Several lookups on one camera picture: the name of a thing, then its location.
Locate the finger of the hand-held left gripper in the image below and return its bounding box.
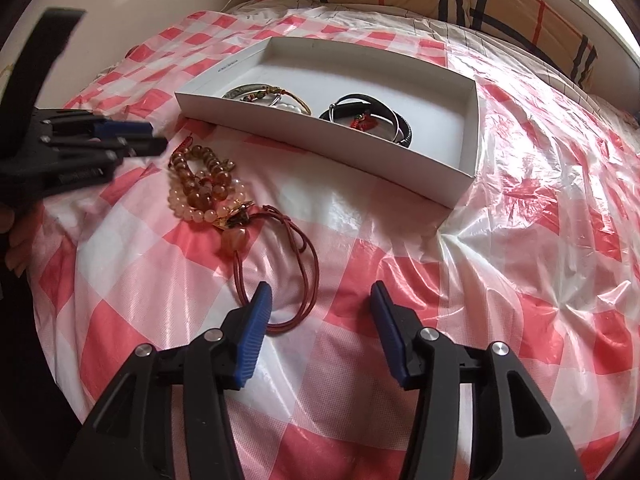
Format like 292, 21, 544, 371
50, 136, 168, 162
40, 112, 153, 141

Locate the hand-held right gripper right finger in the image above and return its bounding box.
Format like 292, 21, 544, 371
369, 280, 588, 480

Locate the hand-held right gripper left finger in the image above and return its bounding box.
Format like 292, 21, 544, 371
57, 281, 273, 480

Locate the brown bead bracelet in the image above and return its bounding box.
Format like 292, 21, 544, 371
168, 144, 236, 211

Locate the pale pink bead bracelet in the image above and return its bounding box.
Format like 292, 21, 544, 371
169, 176, 251, 223

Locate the red cord bracelet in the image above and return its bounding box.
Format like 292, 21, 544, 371
232, 204, 321, 333

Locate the heart pendant bracelet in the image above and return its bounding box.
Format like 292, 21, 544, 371
215, 202, 261, 257

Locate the gold cord bracelet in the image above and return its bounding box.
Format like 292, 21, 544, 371
240, 87, 312, 114

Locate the white cardboard box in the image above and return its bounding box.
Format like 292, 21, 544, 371
175, 36, 481, 208

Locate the red knot bracelet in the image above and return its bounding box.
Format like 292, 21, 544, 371
349, 114, 382, 134

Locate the black bangle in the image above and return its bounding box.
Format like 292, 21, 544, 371
318, 92, 413, 147

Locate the person's left hand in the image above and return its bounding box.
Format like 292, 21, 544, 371
0, 206, 33, 273

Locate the red checkered plastic sheet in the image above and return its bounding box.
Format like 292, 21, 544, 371
27, 0, 640, 480

